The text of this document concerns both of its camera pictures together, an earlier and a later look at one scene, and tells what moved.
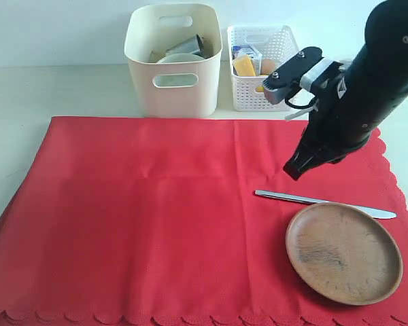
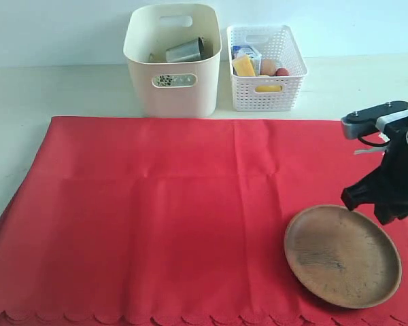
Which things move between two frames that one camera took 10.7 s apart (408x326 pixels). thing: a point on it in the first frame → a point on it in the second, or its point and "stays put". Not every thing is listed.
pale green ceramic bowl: [180, 58] → [174, 80]
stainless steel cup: [194, 46] stays put
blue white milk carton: [255, 58] stays put
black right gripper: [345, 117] → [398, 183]
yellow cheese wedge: [243, 66] stays put
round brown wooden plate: [343, 253] stays put
